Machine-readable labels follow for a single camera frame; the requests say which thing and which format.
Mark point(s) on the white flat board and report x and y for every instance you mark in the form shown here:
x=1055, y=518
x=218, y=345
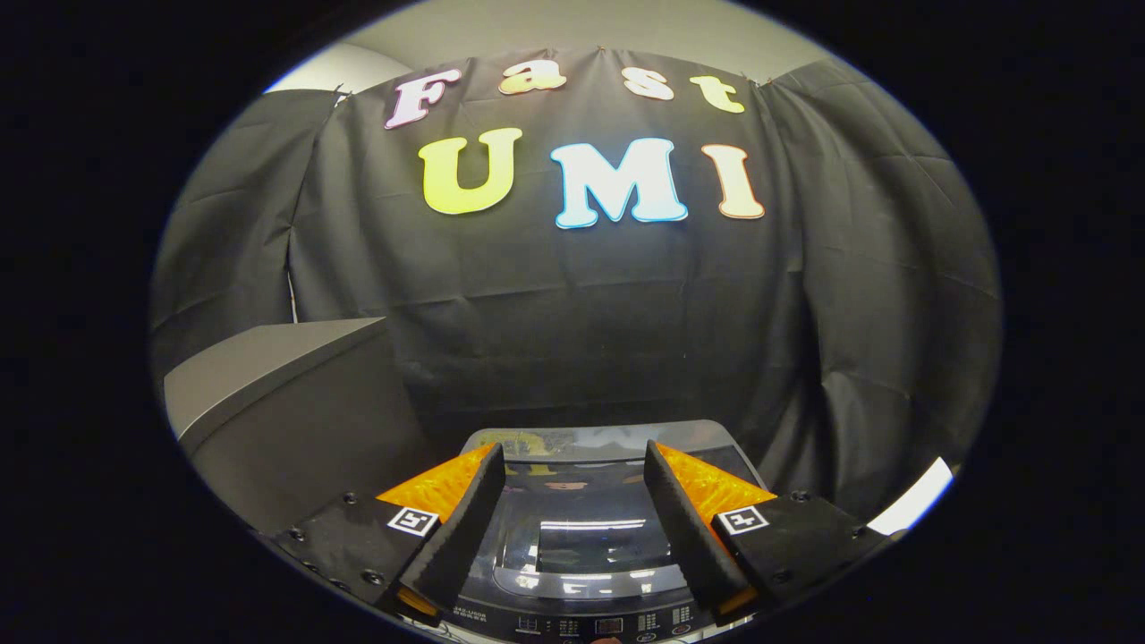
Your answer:
x=917, y=496

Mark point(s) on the dark washing machine lid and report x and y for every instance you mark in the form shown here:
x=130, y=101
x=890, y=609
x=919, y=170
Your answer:
x=581, y=501

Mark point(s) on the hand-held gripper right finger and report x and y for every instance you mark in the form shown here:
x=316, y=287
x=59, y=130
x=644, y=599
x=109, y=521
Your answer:
x=684, y=537

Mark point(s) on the black backdrop cloth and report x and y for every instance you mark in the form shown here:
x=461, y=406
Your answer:
x=581, y=304

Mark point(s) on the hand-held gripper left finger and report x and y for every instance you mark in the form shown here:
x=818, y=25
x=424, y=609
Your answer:
x=461, y=537

